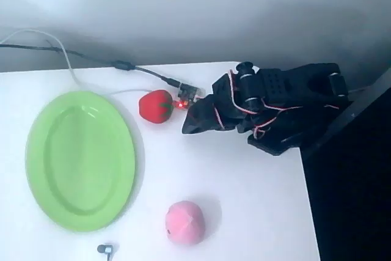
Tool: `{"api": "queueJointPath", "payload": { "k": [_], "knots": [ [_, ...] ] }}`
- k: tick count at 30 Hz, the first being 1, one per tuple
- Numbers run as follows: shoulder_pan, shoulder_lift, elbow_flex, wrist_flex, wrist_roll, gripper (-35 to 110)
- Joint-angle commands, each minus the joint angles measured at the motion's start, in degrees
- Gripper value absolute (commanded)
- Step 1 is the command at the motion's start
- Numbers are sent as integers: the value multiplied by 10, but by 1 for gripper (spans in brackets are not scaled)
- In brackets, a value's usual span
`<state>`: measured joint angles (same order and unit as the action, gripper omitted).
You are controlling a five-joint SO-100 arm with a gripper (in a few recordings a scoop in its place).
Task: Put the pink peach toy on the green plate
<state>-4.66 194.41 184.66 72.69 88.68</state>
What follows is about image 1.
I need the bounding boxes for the silver black earbud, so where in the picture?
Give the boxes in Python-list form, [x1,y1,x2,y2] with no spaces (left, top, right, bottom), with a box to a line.
[97,242,119,256]

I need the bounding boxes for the dark furniture beside table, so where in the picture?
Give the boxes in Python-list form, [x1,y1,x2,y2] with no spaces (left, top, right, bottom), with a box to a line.
[299,68,391,261]

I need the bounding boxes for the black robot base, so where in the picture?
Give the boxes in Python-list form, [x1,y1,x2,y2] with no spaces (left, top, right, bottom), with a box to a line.
[246,126,307,156]

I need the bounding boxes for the red plush strawberry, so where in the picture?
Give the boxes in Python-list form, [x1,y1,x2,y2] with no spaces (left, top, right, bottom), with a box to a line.
[139,89,174,125]

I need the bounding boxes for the green oval plate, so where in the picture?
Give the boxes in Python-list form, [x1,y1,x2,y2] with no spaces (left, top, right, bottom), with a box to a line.
[25,90,136,233]

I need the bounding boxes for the black power cable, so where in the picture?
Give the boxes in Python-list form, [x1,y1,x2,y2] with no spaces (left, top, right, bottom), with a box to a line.
[0,39,181,89]

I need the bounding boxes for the small controller circuit board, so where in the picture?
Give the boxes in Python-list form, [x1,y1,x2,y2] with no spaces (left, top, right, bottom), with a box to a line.
[175,82,204,112]

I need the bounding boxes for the pink round toy fruit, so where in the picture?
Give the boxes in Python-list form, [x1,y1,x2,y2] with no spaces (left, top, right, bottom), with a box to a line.
[165,200,206,246]

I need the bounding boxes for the black and white cables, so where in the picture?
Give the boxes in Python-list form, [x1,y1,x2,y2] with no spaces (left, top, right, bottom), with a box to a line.
[0,29,151,97]

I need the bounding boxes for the red white servo cable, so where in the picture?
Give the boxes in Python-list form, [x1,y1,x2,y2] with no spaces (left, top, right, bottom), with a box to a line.
[213,71,340,140]

